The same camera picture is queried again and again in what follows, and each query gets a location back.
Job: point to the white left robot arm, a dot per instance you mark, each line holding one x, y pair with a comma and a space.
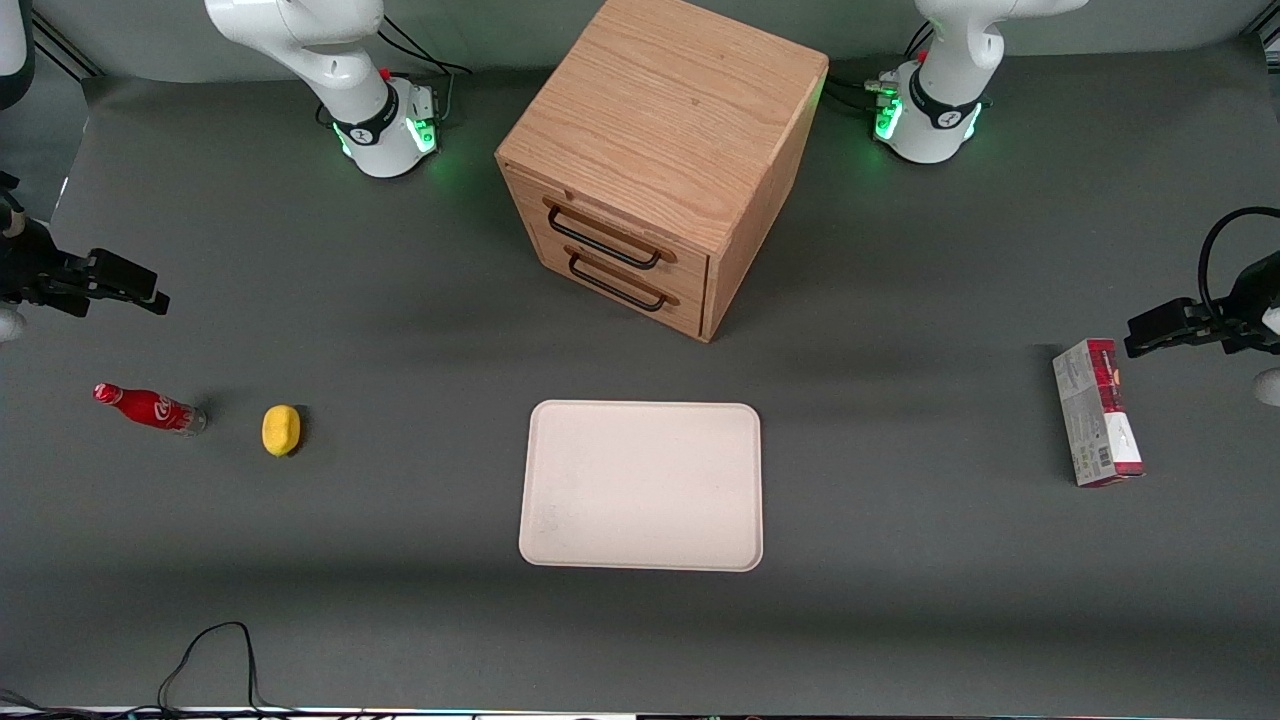
940, 110

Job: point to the red coke bottle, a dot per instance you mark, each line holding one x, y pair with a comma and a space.
150, 408

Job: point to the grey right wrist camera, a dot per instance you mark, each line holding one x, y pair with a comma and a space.
8, 325

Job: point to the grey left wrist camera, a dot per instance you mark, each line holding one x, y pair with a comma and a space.
1270, 386

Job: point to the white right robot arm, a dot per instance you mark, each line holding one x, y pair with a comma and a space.
372, 112

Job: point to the wooden drawer cabinet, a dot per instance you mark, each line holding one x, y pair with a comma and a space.
665, 130

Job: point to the red grey carton box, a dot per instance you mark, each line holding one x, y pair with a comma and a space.
1096, 412

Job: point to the black aluminium frame rail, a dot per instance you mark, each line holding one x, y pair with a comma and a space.
68, 50

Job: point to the grey table mat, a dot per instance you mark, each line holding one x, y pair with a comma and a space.
400, 560

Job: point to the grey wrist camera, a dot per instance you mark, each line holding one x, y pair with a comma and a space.
1270, 386
8, 325

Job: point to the yellow lemon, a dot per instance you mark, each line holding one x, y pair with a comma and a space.
281, 430

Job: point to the cream plastic tray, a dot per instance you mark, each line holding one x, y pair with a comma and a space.
642, 486

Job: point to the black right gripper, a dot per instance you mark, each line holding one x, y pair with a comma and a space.
32, 262

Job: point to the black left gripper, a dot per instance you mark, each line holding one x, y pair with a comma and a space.
1249, 301

